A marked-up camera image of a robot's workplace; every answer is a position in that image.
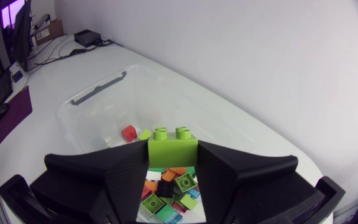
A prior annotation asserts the teal green toy brick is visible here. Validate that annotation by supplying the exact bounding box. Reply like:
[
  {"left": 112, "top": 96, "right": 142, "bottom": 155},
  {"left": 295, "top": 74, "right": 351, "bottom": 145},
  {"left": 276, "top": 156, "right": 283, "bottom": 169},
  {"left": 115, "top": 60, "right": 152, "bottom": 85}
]
[{"left": 154, "top": 203, "right": 183, "bottom": 224}]

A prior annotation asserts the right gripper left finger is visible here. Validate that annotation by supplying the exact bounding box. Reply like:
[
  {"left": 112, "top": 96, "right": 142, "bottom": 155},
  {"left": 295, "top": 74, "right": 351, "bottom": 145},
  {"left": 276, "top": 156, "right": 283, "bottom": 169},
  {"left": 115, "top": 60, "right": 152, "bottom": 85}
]
[{"left": 30, "top": 139, "right": 150, "bottom": 224}]

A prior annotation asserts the white toy brick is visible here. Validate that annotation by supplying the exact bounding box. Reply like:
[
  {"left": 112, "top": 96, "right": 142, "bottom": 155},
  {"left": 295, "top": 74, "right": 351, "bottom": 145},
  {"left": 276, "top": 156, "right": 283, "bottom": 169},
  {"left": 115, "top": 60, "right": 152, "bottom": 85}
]
[{"left": 145, "top": 170, "right": 162, "bottom": 182}]

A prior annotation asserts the black power brick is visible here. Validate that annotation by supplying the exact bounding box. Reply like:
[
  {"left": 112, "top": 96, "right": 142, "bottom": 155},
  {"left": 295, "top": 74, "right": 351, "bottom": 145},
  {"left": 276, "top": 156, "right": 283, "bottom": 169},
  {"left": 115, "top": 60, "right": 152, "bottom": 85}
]
[{"left": 73, "top": 29, "right": 102, "bottom": 49}]

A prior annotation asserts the black toy brick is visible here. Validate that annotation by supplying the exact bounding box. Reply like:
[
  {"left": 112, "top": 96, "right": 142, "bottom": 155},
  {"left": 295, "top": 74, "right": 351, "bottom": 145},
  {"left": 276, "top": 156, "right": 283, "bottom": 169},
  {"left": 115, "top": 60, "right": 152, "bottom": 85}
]
[{"left": 155, "top": 180, "right": 176, "bottom": 199}]

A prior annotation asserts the pile of toy bricks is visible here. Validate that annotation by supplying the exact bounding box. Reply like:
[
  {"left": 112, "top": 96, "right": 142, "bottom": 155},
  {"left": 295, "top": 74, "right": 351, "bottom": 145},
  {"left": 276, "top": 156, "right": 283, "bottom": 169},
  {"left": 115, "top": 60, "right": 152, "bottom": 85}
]
[{"left": 140, "top": 166, "right": 201, "bottom": 218}]

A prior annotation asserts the orange toy brick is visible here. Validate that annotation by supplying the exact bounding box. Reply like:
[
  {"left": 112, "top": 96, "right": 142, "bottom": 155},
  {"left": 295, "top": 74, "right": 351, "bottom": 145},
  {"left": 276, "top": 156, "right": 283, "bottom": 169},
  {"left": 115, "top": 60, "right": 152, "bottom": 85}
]
[
  {"left": 161, "top": 169, "right": 178, "bottom": 182},
  {"left": 144, "top": 180, "right": 159, "bottom": 192}
]

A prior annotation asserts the dark mat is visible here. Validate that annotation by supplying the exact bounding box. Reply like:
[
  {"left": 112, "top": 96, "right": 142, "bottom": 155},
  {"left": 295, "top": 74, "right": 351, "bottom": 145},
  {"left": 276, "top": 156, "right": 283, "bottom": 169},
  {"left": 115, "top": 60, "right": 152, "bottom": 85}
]
[{"left": 0, "top": 85, "right": 34, "bottom": 151}]

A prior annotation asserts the clear plastic container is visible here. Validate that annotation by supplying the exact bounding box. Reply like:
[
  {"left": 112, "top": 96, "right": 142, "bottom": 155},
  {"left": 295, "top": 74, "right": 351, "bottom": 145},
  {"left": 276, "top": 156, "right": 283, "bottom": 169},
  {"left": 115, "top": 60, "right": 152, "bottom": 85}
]
[{"left": 55, "top": 63, "right": 281, "bottom": 224}]

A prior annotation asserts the black cable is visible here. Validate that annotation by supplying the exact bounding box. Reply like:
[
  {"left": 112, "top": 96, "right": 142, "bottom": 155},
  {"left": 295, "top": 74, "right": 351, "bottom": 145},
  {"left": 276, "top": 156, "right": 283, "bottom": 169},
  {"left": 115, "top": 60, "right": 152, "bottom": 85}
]
[{"left": 29, "top": 39, "right": 114, "bottom": 67}]

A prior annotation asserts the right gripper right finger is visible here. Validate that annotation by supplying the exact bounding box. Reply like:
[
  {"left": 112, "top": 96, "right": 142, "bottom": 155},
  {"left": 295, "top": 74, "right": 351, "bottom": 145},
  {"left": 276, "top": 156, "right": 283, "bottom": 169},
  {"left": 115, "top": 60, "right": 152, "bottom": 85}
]
[{"left": 195, "top": 139, "right": 326, "bottom": 224}]

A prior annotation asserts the dark screen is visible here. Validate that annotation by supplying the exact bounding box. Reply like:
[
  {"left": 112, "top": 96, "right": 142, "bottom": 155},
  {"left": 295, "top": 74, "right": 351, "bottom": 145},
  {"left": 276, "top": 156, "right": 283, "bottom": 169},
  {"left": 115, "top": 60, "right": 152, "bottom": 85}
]
[{"left": 13, "top": 0, "right": 33, "bottom": 73}]

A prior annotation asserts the small lime green toy brick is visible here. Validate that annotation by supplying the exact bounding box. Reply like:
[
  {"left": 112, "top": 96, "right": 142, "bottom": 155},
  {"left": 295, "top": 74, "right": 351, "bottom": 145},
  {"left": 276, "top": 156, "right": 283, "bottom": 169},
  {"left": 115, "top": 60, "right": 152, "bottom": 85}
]
[{"left": 137, "top": 128, "right": 153, "bottom": 142}]

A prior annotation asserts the brown cardboard box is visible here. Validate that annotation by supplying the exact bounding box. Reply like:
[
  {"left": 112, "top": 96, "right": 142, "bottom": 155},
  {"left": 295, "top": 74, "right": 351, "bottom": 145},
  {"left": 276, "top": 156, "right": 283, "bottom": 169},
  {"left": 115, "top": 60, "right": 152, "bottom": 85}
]
[{"left": 32, "top": 18, "right": 65, "bottom": 47}]

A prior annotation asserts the red toy brick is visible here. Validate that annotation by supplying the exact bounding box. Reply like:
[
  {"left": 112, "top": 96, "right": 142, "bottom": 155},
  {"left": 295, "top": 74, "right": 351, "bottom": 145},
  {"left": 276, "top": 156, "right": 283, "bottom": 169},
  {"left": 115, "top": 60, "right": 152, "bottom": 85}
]
[{"left": 121, "top": 124, "right": 138, "bottom": 143}]

